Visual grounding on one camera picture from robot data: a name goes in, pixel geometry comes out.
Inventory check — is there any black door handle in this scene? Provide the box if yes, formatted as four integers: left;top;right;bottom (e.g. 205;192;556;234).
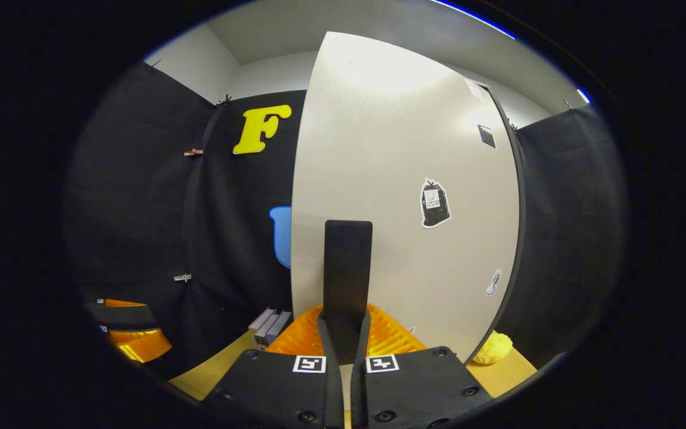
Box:
322;219;374;366

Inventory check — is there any dark grey small box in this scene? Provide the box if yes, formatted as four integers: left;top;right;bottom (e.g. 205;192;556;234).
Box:
264;311;293;349

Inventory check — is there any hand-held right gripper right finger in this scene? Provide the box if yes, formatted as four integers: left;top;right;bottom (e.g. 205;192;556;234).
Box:
350;303;495;429

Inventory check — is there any white cabinet door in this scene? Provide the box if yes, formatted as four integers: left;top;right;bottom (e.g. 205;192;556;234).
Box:
290;31;522;412

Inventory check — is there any yellow fluffy object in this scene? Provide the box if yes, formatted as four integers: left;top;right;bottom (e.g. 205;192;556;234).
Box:
472;331;514;366

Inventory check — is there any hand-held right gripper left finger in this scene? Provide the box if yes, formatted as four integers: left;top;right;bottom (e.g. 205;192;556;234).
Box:
202;304;344;429

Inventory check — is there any pale pink small box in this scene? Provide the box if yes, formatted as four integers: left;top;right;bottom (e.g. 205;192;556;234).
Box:
248;307;277;334

